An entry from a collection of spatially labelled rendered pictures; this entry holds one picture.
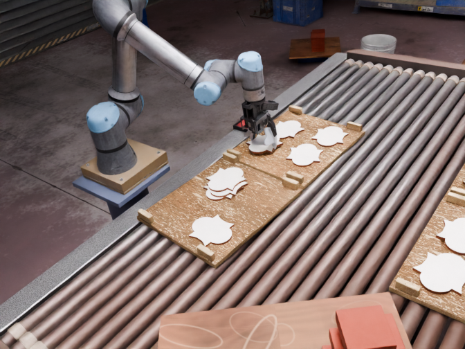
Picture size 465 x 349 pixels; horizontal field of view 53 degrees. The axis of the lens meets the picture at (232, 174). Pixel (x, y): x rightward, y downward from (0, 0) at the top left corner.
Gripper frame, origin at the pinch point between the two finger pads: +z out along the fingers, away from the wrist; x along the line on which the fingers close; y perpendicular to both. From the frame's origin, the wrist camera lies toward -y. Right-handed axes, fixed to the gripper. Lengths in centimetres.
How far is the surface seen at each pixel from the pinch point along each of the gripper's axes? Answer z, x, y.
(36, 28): 75, -472, -146
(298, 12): 100, -224, -347
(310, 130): 3.0, 8.1, -18.2
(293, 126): 2.1, 1.6, -16.5
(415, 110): 7, 34, -55
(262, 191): 0.5, 15.9, 22.1
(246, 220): -0.3, 20.5, 36.1
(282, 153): 1.9, 8.3, 0.4
